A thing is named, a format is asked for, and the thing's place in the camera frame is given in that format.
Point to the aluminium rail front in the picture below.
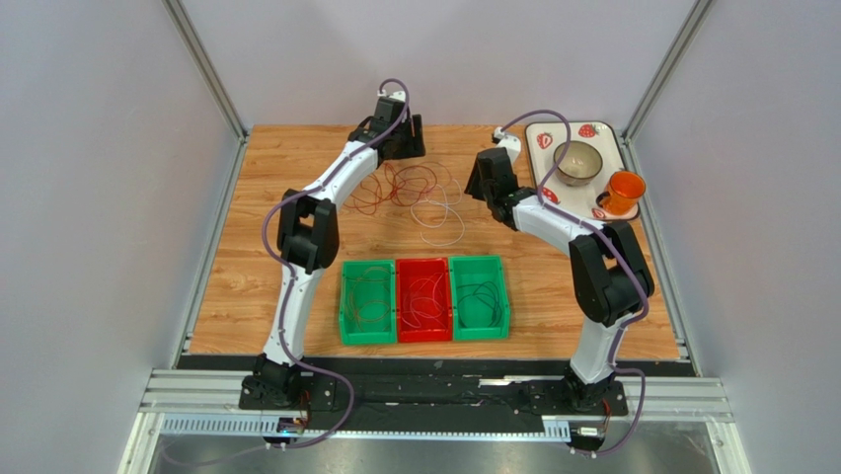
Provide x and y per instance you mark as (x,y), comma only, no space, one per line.
(194,402)

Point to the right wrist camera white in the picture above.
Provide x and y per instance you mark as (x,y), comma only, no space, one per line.
(509,142)

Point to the right green plastic bin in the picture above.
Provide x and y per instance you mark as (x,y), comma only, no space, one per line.
(481,308)

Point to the strawberry pattern white tray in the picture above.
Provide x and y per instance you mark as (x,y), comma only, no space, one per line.
(543,138)

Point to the right aluminium frame post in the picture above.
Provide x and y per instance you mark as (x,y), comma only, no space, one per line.
(690,27)

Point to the green plastic bin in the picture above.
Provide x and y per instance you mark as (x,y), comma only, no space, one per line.
(367,310)
(481,308)

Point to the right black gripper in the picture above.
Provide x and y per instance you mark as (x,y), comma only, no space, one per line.
(483,177)

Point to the orange mug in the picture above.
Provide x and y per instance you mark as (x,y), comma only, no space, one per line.
(622,192)

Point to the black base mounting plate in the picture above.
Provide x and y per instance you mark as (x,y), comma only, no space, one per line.
(396,394)

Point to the left aluminium frame post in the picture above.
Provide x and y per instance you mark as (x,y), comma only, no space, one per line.
(183,23)

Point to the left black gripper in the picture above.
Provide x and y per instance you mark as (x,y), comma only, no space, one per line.
(417,146)

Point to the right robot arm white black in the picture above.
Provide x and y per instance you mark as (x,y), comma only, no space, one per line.
(612,282)

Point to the red plastic bin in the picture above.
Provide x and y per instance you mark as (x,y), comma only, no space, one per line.
(423,300)

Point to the aluminium frame post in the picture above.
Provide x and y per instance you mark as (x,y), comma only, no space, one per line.
(690,27)
(183,23)

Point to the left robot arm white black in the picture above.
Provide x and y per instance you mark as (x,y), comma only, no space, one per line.
(308,241)

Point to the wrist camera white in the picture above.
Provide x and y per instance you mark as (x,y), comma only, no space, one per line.
(395,99)
(509,142)

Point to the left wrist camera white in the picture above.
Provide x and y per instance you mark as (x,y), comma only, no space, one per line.
(395,99)

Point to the left green plastic bin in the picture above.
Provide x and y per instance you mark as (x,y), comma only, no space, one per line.
(367,310)

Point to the grey ceramic bowl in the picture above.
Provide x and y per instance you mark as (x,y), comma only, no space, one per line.
(577,164)

